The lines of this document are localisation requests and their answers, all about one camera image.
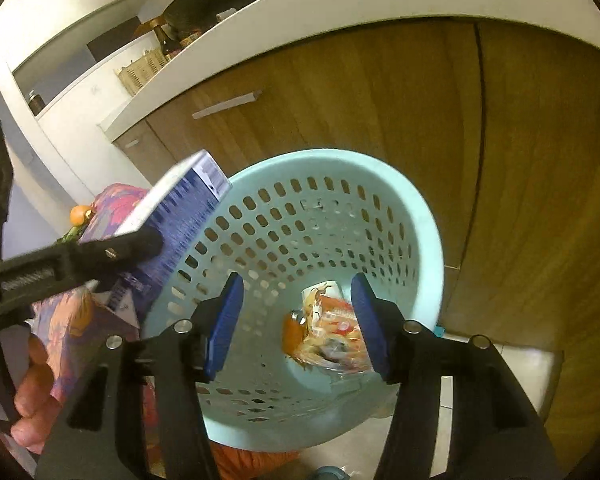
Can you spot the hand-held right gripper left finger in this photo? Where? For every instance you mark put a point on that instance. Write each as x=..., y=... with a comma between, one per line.
x=225, y=330

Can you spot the person's left hand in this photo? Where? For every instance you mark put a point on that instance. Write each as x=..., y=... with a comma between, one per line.
x=35, y=400

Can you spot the light blue perforated plastic basket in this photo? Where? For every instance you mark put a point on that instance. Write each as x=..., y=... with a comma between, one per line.
x=380, y=200

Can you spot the green vegetable leaf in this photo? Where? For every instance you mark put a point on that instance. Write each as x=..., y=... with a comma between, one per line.
x=72, y=234

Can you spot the small dark jar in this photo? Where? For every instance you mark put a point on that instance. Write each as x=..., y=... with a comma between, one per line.
x=36, y=104

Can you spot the dark sauce bottle red label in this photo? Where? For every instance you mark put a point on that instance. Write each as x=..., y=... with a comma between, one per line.
x=169, y=42

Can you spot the clear printed snack wrapper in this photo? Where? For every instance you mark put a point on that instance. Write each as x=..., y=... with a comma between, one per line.
x=335, y=330

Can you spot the curled orange peel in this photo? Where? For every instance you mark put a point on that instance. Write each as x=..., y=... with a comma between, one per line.
x=80, y=215

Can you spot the small teal round object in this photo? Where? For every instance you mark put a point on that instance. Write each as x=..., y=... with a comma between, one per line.
x=332, y=474

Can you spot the white kitchen countertop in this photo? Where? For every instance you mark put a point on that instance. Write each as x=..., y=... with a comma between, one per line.
x=330, y=5

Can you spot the orange peel piece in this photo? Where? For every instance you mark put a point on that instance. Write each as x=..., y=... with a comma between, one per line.
x=292, y=337

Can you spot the floral printed blanket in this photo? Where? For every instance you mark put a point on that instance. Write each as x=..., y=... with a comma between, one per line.
x=115, y=210

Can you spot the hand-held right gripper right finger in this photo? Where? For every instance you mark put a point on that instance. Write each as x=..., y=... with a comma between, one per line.
x=370, y=330

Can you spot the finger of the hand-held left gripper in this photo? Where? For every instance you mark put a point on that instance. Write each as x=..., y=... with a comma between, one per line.
x=105, y=255

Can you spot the wicker basket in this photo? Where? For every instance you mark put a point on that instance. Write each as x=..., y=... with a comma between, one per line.
x=140, y=72

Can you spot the narrow wooden cabinet door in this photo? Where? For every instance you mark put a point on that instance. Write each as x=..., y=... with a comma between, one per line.
x=145, y=155

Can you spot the wide wooden cabinet door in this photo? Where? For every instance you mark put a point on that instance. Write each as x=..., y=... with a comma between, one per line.
x=340, y=95

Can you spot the blue and white carton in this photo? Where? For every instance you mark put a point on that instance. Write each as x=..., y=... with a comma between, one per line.
x=180, y=220

